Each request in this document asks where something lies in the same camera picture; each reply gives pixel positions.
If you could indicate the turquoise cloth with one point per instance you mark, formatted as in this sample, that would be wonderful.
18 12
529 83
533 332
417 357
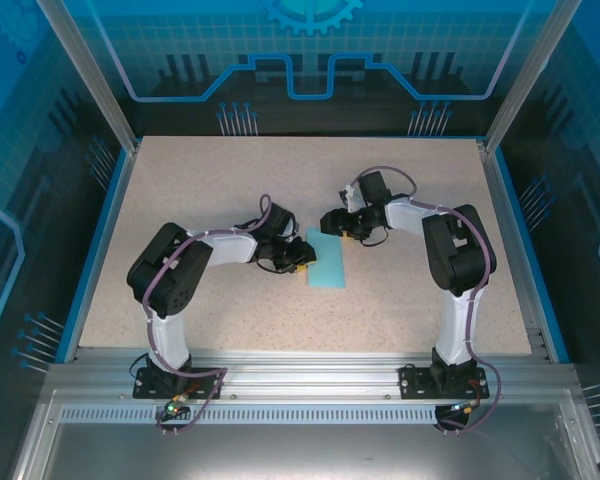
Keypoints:
327 265

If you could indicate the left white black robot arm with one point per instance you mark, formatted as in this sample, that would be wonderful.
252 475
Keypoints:
225 247

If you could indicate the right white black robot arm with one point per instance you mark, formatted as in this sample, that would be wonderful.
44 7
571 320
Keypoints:
405 215

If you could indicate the shiny metal sheet panel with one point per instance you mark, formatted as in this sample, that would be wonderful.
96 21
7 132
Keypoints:
310 450

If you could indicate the blue table edge trim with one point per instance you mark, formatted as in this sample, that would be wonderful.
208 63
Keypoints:
94 250

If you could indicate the small connector with green light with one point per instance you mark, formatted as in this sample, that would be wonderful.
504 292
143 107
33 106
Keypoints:
172 410
462 407

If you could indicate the aluminium frame cross beam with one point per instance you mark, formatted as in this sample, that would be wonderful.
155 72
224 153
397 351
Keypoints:
310 375

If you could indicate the aluminium table side rail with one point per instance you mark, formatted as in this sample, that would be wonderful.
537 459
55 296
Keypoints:
514 250
103 250

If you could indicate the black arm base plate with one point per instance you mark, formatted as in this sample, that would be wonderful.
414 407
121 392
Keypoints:
145 385
412 382

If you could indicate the aluminium frame post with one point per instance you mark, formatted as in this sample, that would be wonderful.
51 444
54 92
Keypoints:
525 75
95 75

